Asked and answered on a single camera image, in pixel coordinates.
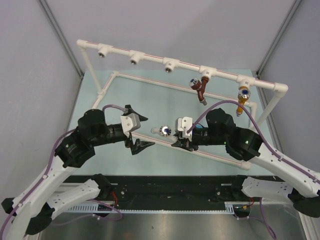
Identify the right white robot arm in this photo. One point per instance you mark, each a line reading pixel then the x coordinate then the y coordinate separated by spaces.
pixel 298 186

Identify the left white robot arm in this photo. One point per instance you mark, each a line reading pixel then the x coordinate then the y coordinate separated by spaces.
pixel 36 207

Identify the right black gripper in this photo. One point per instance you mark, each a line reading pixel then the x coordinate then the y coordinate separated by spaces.
pixel 186 144

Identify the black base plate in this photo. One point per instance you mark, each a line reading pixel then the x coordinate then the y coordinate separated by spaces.
pixel 174 193

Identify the light green table mat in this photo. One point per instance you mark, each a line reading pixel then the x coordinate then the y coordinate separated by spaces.
pixel 162 106

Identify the white water faucet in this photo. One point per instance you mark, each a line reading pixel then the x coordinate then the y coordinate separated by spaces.
pixel 164 131

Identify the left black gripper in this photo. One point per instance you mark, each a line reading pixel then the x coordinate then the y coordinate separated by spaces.
pixel 138 145

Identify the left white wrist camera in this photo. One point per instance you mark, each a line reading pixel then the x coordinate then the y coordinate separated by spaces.
pixel 130 123

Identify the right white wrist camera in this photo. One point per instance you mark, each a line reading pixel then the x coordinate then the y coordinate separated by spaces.
pixel 182 125

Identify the dark red water faucet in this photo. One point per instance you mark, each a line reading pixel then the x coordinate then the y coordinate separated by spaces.
pixel 199 86

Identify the blue water faucet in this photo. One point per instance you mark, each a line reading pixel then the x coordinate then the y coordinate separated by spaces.
pixel 198 125

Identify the amber yellow water faucet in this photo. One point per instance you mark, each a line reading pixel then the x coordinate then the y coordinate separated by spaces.
pixel 243 96

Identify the white PVC pipe frame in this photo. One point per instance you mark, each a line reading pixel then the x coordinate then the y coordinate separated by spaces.
pixel 244 82

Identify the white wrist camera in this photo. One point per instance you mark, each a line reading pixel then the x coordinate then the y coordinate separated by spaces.
pixel 130 123
pixel 182 125

